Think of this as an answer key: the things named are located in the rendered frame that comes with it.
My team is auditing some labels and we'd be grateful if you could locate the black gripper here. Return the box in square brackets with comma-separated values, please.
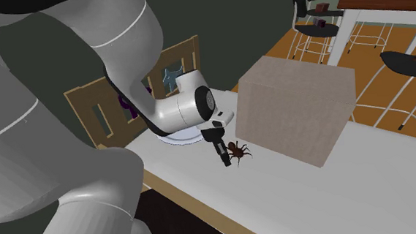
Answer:
[200, 126, 232, 169]

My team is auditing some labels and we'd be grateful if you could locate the brown toy spider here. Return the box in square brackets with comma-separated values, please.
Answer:
[226, 139, 254, 169]

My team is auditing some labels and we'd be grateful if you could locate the white round plate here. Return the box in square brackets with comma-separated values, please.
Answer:
[156, 125, 207, 148]

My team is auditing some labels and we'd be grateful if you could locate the beige cardboard box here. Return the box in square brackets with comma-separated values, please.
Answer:
[230, 50, 360, 173]

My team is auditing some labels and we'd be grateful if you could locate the white table with wooden edge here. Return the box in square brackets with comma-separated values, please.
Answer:
[122, 78, 416, 234]

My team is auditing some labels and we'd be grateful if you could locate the purple object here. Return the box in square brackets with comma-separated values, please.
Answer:
[116, 86, 154, 119]

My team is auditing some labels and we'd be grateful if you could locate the black stool with white legs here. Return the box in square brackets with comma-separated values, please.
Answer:
[347, 49, 416, 148]
[345, 20, 396, 54]
[283, 0, 342, 67]
[306, 0, 345, 26]

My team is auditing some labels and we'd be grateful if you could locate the small purple box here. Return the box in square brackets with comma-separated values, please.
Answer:
[312, 16, 328, 29]

